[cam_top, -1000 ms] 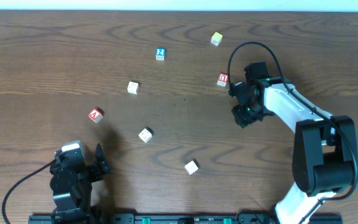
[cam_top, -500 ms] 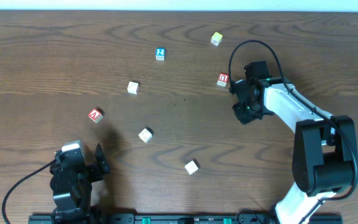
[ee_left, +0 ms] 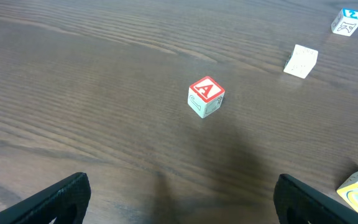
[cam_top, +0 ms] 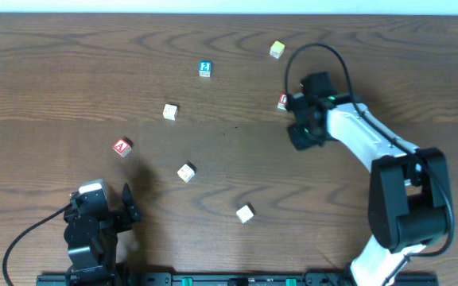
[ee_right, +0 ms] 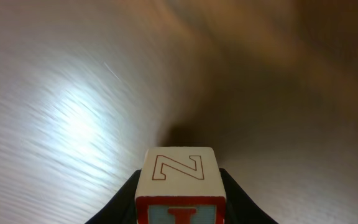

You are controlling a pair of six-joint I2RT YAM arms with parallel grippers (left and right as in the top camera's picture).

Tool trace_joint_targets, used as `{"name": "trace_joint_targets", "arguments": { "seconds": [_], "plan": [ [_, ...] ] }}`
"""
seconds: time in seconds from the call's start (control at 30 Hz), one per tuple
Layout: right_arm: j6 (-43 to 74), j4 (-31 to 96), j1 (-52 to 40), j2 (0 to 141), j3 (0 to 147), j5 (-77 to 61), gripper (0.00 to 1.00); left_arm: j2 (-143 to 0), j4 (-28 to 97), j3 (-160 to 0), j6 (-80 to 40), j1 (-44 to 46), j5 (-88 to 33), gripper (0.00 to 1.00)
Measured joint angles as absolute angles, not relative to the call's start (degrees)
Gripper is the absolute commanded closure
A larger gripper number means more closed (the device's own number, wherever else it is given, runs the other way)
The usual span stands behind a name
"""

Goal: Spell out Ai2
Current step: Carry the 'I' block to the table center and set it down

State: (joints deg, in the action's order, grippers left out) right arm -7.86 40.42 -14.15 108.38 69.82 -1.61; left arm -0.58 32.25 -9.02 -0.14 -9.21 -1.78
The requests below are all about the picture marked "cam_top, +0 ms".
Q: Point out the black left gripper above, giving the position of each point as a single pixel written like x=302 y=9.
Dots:
x=119 y=218

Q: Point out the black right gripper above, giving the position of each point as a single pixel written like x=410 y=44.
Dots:
x=296 y=105

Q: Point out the red letter A block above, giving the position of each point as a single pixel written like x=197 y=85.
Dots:
x=122 y=147

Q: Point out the blue number 2 block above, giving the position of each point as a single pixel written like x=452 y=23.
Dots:
x=205 y=68

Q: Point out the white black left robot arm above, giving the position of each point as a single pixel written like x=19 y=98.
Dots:
x=94 y=259

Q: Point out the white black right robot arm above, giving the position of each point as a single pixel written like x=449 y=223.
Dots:
x=409 y=205

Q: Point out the red letter U block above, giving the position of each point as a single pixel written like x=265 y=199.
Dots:
x=282 y=103

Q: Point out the wooden block with black side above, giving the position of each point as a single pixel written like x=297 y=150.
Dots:
x=187 y=172

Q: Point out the yellow top wooden block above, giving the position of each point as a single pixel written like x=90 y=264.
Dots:
x=277 y=49

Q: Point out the plain wooden block upper left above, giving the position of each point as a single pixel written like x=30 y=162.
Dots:
x=170 y=112

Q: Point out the plain wooden block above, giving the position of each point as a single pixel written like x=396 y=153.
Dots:
x=170 y=112
x=245 y=213

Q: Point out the plain wooden block lower centre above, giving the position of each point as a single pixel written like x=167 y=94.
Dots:
x=245 y=213

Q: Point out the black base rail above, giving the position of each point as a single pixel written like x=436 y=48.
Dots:
x=308 y=279

